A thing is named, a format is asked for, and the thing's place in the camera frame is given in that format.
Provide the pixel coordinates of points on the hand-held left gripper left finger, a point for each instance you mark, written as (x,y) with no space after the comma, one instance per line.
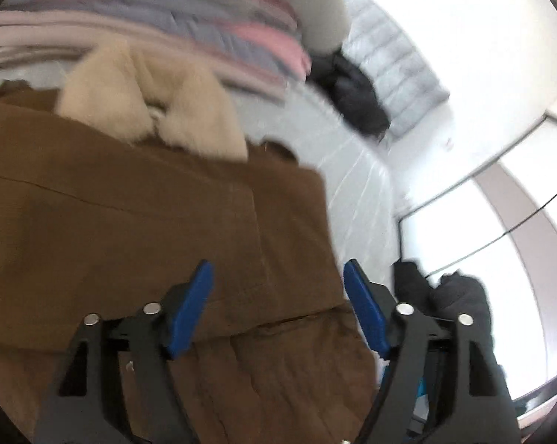
(192,310)

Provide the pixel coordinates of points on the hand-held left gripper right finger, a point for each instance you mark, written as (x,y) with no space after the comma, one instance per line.
(364,310)

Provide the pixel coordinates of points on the brown jacket with fleece collar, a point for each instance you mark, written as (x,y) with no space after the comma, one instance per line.
(121,217)

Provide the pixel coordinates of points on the dark grey quilted jacket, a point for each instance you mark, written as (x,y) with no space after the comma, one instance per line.
(463,296)

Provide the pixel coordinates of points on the white wardrobe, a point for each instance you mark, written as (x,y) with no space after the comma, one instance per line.
(514,240)

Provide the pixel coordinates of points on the black puffer jacket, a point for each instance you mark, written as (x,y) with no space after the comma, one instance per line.
(347,88)

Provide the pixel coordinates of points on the grey quilted blanket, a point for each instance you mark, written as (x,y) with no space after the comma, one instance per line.
(398,69)

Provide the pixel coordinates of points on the stack of folded blankets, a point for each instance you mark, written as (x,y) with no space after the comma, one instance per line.
(167,18)

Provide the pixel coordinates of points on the grey folded quilt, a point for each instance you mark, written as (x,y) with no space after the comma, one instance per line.
(329,9)

